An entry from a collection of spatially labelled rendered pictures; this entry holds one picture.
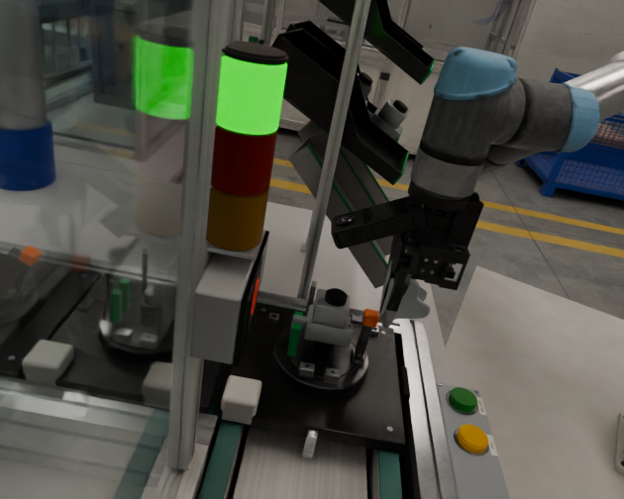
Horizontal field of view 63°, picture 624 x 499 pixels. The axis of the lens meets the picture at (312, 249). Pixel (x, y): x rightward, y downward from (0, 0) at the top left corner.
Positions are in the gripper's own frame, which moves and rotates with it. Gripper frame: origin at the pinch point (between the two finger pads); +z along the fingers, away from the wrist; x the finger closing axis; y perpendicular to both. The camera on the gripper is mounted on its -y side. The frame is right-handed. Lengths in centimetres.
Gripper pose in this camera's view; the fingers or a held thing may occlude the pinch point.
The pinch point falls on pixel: (381, 318)
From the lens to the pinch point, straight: 71.6
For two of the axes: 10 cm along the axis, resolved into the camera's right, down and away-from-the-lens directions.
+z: -1.7, 8.5, 4.9
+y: 9.8, 1.9, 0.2
